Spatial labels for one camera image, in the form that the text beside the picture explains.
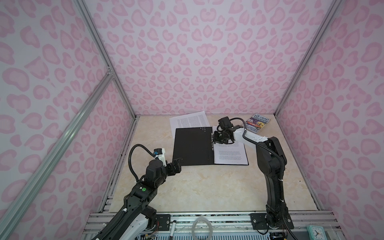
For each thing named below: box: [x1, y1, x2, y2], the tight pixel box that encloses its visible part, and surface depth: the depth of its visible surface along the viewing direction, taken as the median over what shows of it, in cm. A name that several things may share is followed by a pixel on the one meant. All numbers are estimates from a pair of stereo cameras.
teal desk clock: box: [306, 225, 328, 240], surface depth 70 cm
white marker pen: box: [169, 220, 177, 239], surface depth 72 cm
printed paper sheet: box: [169, 110, 211, 140], surface depth 120 cm
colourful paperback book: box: [245, 113, 271, 134], surface depth 115 cm
